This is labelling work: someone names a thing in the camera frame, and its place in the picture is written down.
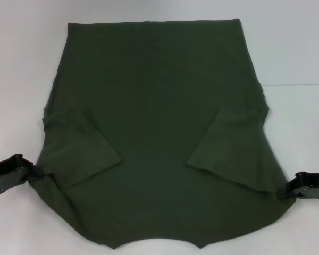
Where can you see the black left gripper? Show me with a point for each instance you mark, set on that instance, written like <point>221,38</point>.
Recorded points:
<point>5,175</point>

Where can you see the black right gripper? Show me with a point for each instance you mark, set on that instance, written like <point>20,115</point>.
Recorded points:
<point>315,186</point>

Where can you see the dark green shirt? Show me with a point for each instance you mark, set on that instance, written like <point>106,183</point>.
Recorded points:
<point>154,93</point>

